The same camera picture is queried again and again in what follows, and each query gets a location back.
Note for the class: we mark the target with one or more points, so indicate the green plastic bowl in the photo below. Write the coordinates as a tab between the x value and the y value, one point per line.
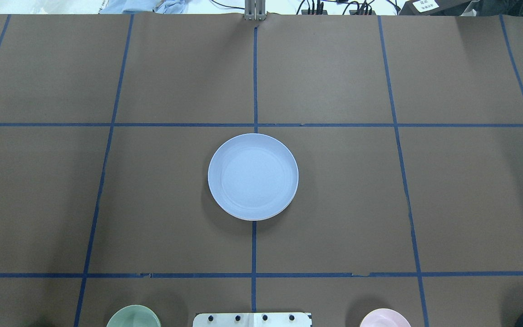
134	316

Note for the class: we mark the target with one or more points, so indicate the light blue plate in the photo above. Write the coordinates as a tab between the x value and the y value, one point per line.
253	177

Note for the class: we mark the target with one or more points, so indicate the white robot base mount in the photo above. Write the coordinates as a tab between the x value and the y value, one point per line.
254	319

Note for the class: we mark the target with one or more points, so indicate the dark box with label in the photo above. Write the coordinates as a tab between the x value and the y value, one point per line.
439	8

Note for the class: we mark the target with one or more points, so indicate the grey metal camera post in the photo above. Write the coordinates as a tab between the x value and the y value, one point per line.
255	10

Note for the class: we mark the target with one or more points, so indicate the pink plastic bowl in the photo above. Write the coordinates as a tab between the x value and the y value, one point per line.
384	317

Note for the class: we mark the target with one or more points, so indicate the light blue cloth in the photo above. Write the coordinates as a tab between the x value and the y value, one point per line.
166	7

